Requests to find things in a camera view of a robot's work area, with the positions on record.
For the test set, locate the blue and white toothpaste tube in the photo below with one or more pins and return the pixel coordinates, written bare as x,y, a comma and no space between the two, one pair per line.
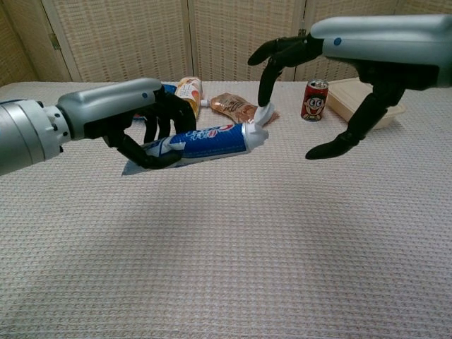
212,141

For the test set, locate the red cartoon face can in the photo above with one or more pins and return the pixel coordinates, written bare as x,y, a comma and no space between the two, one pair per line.
314,102

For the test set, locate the brass screen hinge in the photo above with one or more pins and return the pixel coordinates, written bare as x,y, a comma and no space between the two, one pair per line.
54,41
301,32

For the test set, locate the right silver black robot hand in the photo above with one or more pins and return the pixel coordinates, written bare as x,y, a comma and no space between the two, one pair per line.
388,42

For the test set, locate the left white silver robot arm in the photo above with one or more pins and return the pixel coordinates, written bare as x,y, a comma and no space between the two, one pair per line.
24,134

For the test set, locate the beige lidded food container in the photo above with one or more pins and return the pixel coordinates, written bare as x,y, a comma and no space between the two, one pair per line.
340,99

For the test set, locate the orange drink bottle white cap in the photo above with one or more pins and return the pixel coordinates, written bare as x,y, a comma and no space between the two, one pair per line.
189,90

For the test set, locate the woven folding screen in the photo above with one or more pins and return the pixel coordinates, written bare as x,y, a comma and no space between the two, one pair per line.
123,39

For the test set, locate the white woven tablecloth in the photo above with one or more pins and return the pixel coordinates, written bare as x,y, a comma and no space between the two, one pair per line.
226,247

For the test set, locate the brown spout pouch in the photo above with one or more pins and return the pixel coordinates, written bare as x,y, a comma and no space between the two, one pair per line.
229,104

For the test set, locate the blue snack bag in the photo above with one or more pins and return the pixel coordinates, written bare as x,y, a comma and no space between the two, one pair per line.
169,88

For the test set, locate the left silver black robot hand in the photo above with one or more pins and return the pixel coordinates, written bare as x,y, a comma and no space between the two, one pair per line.
106,102

